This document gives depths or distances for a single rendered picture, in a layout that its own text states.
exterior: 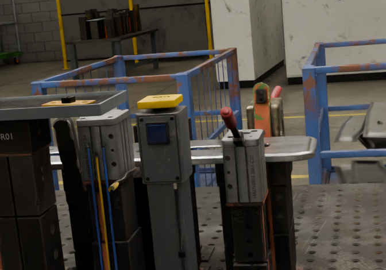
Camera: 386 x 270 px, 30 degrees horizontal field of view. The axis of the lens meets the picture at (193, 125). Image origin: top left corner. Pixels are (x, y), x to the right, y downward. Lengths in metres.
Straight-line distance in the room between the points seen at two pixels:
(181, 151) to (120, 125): 0.24
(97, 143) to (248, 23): 8.04
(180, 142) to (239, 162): 0.18
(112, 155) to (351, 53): 8.05
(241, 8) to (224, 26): 0.31
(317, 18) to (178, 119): 8.18
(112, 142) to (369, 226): 0.81
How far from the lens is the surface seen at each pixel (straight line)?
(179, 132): 1.11
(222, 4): 9.37
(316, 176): 3.27
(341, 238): 1.80
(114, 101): 1.16
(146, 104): 1.12
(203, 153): 1.44
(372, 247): 1.75
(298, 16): 9.27
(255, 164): 1.27
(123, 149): 1.34
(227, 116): 1.14
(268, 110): 1.58
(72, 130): 1.40
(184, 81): 3.32
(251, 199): 1.29
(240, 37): 9.34
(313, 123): 3.22
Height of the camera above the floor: 1.32
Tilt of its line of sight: 11 degrees down
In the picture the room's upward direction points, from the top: 5 degrees counter-clockwise
